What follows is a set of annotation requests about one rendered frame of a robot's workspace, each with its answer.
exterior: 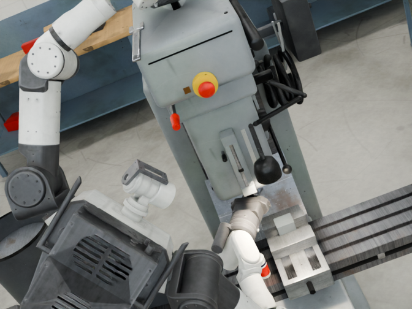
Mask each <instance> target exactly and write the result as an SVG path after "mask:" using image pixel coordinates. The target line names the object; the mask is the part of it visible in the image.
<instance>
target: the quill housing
mask: <svg viewBox="0 0 412 309"><path fill-rule="evenodd" d="M258 119H259V117H258V110H257V107H256V104H255V103H254V100H253V99H252V97H251V96H248V97H246V98H243V99H241V100H239V101H236V102H233V103H231V104H228V105H225V106H223V107H220V108H218V109H215V110H212V111H211V112H208V113H205V114H203V115H200V116H197V117H195V118H192V119H190V120H188V121H184V124H185V127H186V129H187V132H188V134H189V136H190V138H191V140H192V143H193V145H194V147H195V149H196V151H197V154H198V156H199V158H200V161H201V163H202V165H203V167H204V169H205V172H206V174H207V177H208V179H209V180H210V183H211V185H212V190H214V192H215V194H216V196H217V198H219V199H221V200H229V199H231V198H234V197H237V196H239V195H242V194H243V193H242V190H241V187H240V185H239V183H238V180H237V177H236V176H235V173H234V170H233V168H232V166H231V163H230V161H229V158H228V156H227V153H226V151H225V149H224V147H223V144H222V141H221V139H220V136H219V132H221V131H225V130H227V129H229V128H232V129H233V131H234V134H235V136H236V139H237V142H238V144H239V147H240V149H241V151H242V154H243V157H244V159H245V162H246V164H247V167H248V170H249V171H250V174H251V177H252V179H253V182H254V185H255V187H256V189H258V188H260V187H263V186H265V185H262V184H260V183H258V181H257V179H256V176H255V174H254V163H255V161H256V160H257V159H259V158H260V156H259V154H258V151H257V149H256V146H255V144H254V140H253V138H252V135H251V133H250V130H249V127H248V125H249V124H250V123H251V124H253V122H254V121H257V120H258ZM254 130H255V131H256V135H257V137H258V139H259V143H260V144H261V148H262V151H263V153H264V156H273V155H272V152H271V150H270V147H269V144H268V141H267V139H266V136H265V133H264V130H263V128H262V124H259V125H257V126H254ZM221 151H224V153H225V155H226V156H227V162H223V160H222V157H221V156H222V154H221Z"/></svg>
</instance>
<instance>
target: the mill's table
mask: <svg viewBox="0 0 412 309"><path fill-rule="evenodd" d="M308 225H310V226H311V228H312V230H313V232H314V234H315V237H316V239H317V242H318V245H319V247H320V249H321V251H322V253H323V255H324V258H325V260H326V262H327V264H328V266H329V268H330V271H331V273H332V276H333V279H334V281H336V280H339V279H341V278H344V277H347V276H350V275H352V274H355V273H358V272H361V271H363V270H366V269H369V268H372V267H374V266H377V265H380V264H383V263H385V262H388V261H391V260H393V259H397V258H399V257H402V256H405V255H407V254H410V253H412V184H410V185H407V186H404V187H402V188H399V189H396V190H394V191H391V192H389V193H386V194H383V195H380V196H378V197H375V198H372V199H370V200H366V201H364V202H361V203H359V204H356V205H353V206H351V207H348V208H345V209H343V210H340V211H338V212H335V213H332V214H329V215H327V216H323V217H322V218H318V219H316V220H313V221H310V222H308ZM255 244H256V246H257V248H258V250H259V253H261V254H263V255H264V258H265V260H266V263H267V265H268V267H269V270H270V273H271V274H270V276H269V277H268V278H266V279H263V281H264V283H265V285H266V287H267V289H268V291H269V293H271V295H272V297H273V299H274V301H275V302H278V301H281V300H284V299H287V298H289V297H288V295H287V293H286V290H285V288H284V285H283V282H282V280H281V277H280V274H279V271H278V269H277V265H276V263H275V260H274V258H273V256H272V253H271V251H270V248H269V244H268V243H267V239H266V238H265V239H262V240H260V241H257V242H255ZM222 274H223V275H224V276H225V277H226V278H227V279H229V280H230V281H231V282H232V283H233V284H235V285H236V287H238V288H239V289H240V290H241V291H242V289H241V287H240V285H239V283H238V281H237V279H236V276H237V274H238V266H237V268H236V269H235V270H226V269H223V271H222Z"/></svg>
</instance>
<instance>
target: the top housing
mask: <svg viewBox="0 0 412 309"><path fill-rule="evenodd" d="M179 3H180V6H181V7H180V8H179V9H177V10H173V8H172V5H171V4H167V5H164V6H161V7H157V8H155V9H153V8H151V7H149V8H147V9H144V10H140V9H139V8H138V7H137V6H136V5H135V3H134V2H133V3H132V20H133V28H134V29H136V28H138V27H140V23H141V22H144V29H143V30H141V31H140V37H141V60H140V61H137V62H136V63H137V65H138V67H139V69H140V71H141V73H142V75H143V77H144V79H145V82H146V84H147V86H148V88H149V90H150V93H151V95H152V96H153V99H154V101H155V103H156V105H157V106H159V107H161V108H165V107H168V106H171V105H174V104H176V103H179V102H181V101H184V100H186V99H189V98H191V97H194V96H196V94H195V92H194V90H193V84H192V83H193V79H194V77H195V76H196V75H197V74H199V73H201V72H210V73H212V74H213V75H214V76H215V77H216V79H217V81H218V86H221V85H225V84H227V83H229V82H232V81H234V80H237V79H239V78H242V77H244V76H247V75H250V74H251V73H253V72H254V70H255V67H256V66H255V62H254V58H253V56H252V53H251V50H250V46H249V44H248V41H247V39H246V35H245V32H244V30H243V26H242V22H241V21H240V18H239V17H238V15H237V13H236V11H235V10H234V8H233V6H232V5H231V3H230V2H229V0H180V1H179ZM188 86H189V87H190V90H191V92H190V93H188V94H185V92H184V91H183V88H186V87H188Z"/></svg>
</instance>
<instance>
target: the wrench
mask: <svg viewBox="0 0 412 309"><path fill-rule="evenodd" d="M143 29H144V22H141V23H140V27H138V28H136V29H134V28H133V26H131V27H129V34H132V62H133V63H135V62H137V61H140V60H141V37H140V31H141V30H143Z"/></svg>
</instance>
